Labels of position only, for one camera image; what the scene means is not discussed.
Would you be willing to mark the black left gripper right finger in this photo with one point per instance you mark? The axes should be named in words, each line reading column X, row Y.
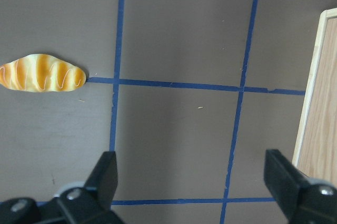
column 284, row 182

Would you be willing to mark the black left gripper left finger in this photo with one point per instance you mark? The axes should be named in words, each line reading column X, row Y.
column 103, row 180

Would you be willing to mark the light wooden drawer cabinet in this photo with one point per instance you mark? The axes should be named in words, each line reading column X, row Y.
column 315, row 147

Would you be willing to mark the toy bread roll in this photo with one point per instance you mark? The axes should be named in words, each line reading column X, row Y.
column 39, row 73

